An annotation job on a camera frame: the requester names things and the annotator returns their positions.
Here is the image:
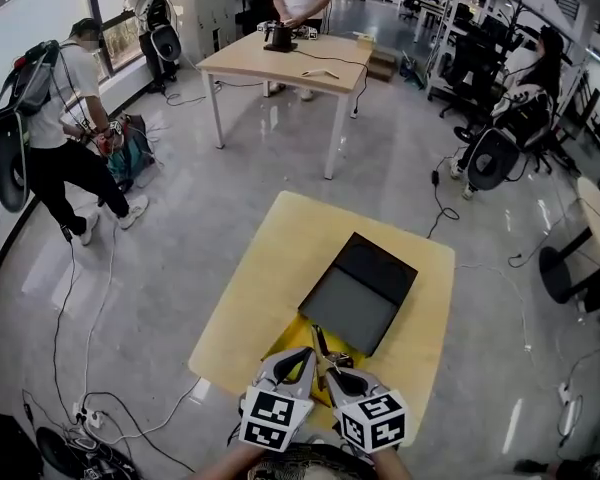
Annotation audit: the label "person's right forearm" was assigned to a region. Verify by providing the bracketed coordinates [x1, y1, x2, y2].
[373, 446, 414, 480]

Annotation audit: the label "black office chair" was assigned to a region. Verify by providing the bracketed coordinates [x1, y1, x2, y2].
[453, 92, 556, 193]

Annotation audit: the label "brown stacked boxes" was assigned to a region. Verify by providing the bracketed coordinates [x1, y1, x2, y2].
[366, 48, 399, 84]

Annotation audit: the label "black box container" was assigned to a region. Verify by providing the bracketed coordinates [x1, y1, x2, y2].
[298, 231, 419, 359]

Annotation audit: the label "white shelving rack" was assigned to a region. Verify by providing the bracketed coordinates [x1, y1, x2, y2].
[426, 0, 512, 105]

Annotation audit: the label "black power cable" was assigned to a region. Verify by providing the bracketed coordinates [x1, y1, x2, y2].
[293, 49, 370, 120]

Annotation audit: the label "black equipment pile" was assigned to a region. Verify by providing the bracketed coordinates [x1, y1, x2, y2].
[0, 406, 142, 480]

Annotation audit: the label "round table with black base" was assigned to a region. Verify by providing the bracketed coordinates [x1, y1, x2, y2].
[538, 176, 600, 315]

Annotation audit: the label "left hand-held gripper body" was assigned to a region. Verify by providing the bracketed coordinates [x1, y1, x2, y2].
[238, 346, 318, 453]

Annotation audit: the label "long white cable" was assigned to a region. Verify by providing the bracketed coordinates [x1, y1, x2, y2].
[77, 221, 202, 445]

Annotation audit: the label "person's left forearm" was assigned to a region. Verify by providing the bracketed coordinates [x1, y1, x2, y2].
[188, 441, 267, 480]

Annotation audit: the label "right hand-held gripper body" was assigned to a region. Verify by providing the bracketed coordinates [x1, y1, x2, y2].
[324, 366, 409, 455]

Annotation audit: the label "teal bag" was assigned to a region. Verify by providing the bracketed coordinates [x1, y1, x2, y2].
[103, 113, 157, 190]

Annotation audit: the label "grey locker cabinet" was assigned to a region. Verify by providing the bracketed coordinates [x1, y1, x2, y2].
[191, 0, 238, 62]

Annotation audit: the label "yellow mat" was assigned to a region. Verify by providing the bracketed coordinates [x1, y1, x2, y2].
[261, 312, 372, 405]

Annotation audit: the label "small metal tool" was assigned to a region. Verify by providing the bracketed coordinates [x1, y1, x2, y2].
[309, 323, 355, 392]

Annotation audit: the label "black cable with adapter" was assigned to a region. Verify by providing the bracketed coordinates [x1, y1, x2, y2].
[425, 155, 462, 241]

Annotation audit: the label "person's patterned clothing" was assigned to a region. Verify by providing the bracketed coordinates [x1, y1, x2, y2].
[248, 442, 379, 480]

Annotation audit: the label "black stand device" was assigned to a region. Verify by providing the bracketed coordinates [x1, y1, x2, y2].
[262, 22, 300, 53]

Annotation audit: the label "wooden table with white legs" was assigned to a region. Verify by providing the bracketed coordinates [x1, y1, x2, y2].
[195, 31, 374, 181]

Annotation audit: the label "thin white cable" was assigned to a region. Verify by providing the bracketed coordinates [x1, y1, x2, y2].
[453, 261, 537, 355]

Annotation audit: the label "thin black floor cable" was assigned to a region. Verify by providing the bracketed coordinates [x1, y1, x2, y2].
[51, 237, 80, 425]

